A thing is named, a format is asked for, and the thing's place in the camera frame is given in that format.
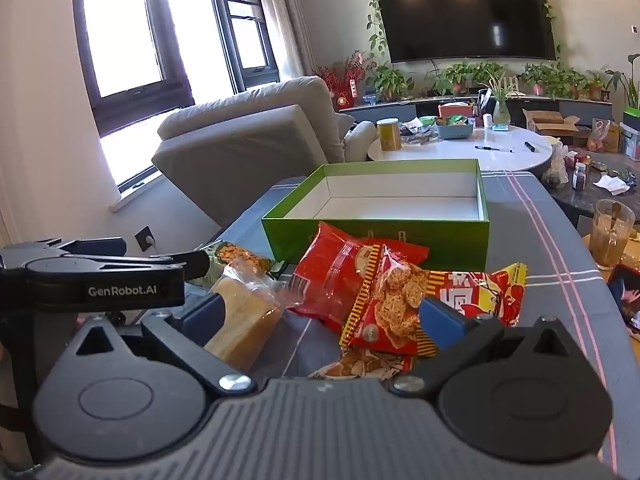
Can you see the small red box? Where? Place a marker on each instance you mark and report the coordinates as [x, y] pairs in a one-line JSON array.
[[575, 160]]

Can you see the small white cylinder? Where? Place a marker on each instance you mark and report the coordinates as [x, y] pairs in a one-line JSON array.
[[488, 121]]

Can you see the green black box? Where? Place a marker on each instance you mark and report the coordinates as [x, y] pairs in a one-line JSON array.
[[632, 119]]

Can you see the beige recliner sofa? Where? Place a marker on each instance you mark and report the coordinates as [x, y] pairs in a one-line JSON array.
[[240, 160]]

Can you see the white sheer curtain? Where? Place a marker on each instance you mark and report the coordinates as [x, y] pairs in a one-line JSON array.
[[285, 20]]

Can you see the round white table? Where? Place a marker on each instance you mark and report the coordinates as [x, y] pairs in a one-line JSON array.
[[450, 154]]

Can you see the dark red printed object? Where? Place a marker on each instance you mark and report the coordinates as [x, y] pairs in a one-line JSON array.
[[625, 295]]

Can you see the red orange box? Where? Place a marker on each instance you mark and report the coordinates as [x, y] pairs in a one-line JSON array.
[[455, 110]]

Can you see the narrow dark framed window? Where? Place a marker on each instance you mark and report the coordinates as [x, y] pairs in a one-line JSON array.
[[247, 40]]

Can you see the large dark framed window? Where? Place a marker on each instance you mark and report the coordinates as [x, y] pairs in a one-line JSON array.
[[120, 35]]

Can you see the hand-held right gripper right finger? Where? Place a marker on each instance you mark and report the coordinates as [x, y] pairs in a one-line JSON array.
[[442, 322]]

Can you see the open cardboard box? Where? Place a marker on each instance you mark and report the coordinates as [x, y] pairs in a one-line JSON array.
[[550, 125]]

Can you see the glass vase with plant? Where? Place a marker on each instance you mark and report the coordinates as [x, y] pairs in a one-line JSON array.
[[501, 112]]

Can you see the clear sponge cake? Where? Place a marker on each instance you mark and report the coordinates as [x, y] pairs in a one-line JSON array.
[[245, 320]]

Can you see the potted green plant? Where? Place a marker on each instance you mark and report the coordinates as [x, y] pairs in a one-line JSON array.
[[550, 80], [390, 80], [596, 87], [465, 75]]

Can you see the red flower decoration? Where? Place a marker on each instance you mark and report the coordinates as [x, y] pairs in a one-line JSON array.
[[345, 77]]

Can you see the clear plastic bag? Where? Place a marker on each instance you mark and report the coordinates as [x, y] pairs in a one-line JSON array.
[[555, 170]]

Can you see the dark wrappers pile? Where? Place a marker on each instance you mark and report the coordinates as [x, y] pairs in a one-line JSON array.
[[417, 132]]

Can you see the red cookie snack packet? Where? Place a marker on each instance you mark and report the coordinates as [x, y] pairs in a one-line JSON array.
[[325, 270]]

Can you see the green orange cracker packet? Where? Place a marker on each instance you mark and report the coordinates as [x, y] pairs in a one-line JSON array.
[[245, 255]]

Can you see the dark marble table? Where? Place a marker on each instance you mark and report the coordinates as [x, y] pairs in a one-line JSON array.
[[600, 205]]

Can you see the grey striped tablecloth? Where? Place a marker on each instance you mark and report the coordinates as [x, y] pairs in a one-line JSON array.
[[530, 240]]

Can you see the wall mounted television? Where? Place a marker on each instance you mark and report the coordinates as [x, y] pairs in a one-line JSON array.
[[465, 10]]

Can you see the clear plastic storage bin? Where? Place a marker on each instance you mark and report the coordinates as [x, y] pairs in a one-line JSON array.
[[631, 145]]

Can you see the black marker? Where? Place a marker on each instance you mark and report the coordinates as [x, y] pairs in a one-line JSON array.
[[529, 146]]

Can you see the red yellow cracker packet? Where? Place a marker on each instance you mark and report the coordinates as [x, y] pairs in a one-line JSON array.
[[395, 290]]

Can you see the blue plastic tray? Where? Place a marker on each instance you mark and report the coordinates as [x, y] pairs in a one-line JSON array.
[[455, 131]]

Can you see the flat yellow packet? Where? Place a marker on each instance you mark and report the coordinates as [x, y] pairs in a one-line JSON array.
[[554, 139]]

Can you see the black wall socket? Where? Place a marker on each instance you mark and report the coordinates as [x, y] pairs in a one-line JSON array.
[[145, 239]]

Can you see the black white pen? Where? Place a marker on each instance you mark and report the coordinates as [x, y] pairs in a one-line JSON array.
[[492, 148]]

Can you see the tall leafy potted plant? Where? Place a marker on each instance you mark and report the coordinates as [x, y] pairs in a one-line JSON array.
[[627, 80]]

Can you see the wooden side table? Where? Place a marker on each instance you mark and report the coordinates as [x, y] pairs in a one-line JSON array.
[[586, 247]]

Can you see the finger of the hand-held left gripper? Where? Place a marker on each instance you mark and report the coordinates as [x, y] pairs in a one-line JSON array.
[[95, 246], [196, 262]]

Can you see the dark pen holder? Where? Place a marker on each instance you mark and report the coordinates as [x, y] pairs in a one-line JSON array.
[[480, 107]]

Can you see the white tissue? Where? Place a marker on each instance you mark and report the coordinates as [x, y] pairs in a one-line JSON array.
[[611, 185]]

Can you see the green round container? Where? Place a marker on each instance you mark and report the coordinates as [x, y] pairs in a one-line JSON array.
[[427, 120]]

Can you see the glass mug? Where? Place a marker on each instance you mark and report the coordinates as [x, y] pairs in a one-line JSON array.
[[610, 240]]

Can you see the yellow can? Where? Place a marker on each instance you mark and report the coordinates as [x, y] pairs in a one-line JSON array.
[[389, 135]]

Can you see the green cardboard box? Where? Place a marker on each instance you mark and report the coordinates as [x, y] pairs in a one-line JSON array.
[[465, 245]]

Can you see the brown glass jar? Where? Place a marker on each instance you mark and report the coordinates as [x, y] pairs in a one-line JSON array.
[[579, 179]]

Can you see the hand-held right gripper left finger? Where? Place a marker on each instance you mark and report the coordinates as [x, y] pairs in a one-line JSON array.
[[200, 322]]

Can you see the plastic bag of fruit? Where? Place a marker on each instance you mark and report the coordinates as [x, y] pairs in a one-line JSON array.
[[602, 137]]

